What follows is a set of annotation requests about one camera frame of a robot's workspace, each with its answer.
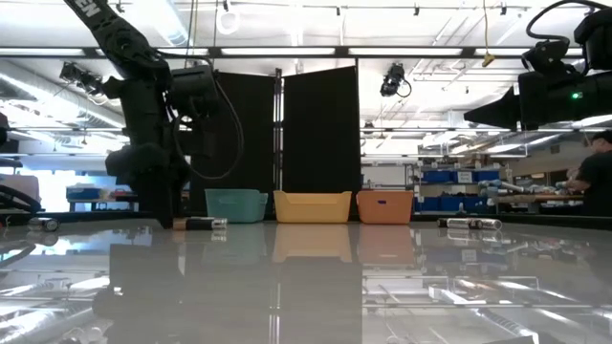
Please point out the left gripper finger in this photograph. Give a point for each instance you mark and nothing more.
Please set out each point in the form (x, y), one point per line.
(160, 210)

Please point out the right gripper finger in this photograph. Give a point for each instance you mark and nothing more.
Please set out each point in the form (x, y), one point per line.
(502, 112)

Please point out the copper black Duracell battery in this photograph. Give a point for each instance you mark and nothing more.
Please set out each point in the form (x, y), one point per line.
(454, 223)
(196, 224)

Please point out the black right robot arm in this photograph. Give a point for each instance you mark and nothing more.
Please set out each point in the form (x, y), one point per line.
(597, 38)

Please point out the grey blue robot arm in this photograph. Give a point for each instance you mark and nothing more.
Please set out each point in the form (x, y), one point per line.
(497, 184)

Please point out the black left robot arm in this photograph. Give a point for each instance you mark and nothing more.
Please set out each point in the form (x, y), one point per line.
(119, 43)

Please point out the blue storage crate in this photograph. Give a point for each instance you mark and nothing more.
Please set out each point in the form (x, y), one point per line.
(83, 193)

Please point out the teal plastic bin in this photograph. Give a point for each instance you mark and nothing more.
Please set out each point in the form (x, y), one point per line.
(236, 205)

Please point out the shelf with blue bins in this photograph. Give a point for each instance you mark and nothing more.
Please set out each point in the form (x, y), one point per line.
(437, 177)

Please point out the wooden workbench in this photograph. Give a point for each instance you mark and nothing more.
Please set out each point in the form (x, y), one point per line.
(535, 197)

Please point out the person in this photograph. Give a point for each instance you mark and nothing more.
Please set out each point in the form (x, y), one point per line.
(597, 177)

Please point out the black ceiling spotlight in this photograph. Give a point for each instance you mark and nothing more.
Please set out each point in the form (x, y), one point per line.
(79, 76)

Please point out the black folding screen panel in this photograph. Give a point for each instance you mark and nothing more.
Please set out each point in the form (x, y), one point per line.
(253, 143)
(320, 143)

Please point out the black curved chair part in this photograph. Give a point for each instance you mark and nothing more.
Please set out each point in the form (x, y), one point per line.
(24, 199)

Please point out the yellow plastic bin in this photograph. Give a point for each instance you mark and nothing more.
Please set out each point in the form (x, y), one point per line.
(311, 208)

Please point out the orange plastic bin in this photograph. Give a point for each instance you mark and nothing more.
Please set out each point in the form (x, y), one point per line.
(385, 208)

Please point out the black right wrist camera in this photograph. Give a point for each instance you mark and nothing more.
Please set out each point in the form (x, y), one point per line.
(545, 55)

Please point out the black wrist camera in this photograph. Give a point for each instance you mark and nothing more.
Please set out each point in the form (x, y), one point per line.
(193, 91)
(545, 55)

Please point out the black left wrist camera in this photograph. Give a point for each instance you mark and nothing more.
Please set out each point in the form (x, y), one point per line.
(193, 91)

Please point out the black overhead camera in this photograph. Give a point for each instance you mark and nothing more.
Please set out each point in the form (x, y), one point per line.
(393, 79)

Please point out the black aluminium table frame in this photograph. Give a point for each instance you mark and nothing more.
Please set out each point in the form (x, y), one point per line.
(550, 220)

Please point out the black overhead frame beam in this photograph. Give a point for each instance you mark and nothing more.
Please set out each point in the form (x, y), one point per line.
(342, 51)

